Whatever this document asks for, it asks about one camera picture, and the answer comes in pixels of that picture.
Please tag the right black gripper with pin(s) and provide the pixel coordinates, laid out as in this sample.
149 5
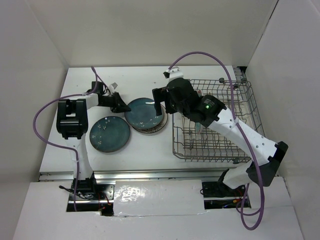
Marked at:
160 94

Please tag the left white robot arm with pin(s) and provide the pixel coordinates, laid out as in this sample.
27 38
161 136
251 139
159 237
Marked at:
72 123

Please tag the dark teal plate top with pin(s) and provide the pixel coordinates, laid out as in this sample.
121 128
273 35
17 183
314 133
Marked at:
143 114

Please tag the red teal floral plate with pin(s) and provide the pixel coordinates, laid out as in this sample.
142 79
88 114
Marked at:
198 125

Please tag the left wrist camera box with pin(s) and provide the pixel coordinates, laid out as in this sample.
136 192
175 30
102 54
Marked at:
112 87

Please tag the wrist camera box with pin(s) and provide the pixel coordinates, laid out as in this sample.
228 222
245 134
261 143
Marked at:
173 73
112 87

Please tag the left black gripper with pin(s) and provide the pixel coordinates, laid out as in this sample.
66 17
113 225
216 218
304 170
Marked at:
119 105

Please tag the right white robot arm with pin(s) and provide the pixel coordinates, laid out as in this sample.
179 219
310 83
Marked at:
266 155

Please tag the dark teal plate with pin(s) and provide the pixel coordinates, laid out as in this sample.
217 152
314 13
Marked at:
109 134
143 114

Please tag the patterned plate under stack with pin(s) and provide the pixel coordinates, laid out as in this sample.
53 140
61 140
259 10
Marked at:
156 128

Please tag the dark teal plate left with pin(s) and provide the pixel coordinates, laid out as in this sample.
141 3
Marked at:
109 134

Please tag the grey wire dish rack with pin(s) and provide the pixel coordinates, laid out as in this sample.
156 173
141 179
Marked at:
193 143

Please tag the aluminium mounting rail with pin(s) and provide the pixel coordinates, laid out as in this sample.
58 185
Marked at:
145 156

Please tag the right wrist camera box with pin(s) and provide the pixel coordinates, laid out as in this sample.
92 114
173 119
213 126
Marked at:
173 73

